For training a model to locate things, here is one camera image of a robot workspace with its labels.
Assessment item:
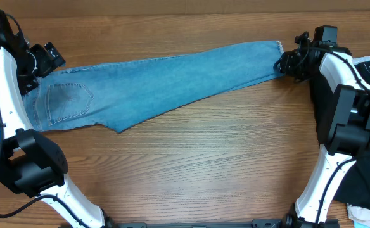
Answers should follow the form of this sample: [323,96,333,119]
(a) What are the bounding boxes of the light blue denim jeans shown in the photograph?
[23,41,283,132]

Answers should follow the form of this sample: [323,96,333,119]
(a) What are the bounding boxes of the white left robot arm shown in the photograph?
[0,10,114,227]

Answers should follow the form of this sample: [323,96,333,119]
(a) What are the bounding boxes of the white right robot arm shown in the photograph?
[274,47,370,227]

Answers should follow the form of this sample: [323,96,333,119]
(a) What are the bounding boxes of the white cloth under black garment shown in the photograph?
[352,56,370,65]

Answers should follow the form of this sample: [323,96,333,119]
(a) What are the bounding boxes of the black folded garment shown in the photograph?
[310,58,370,209]

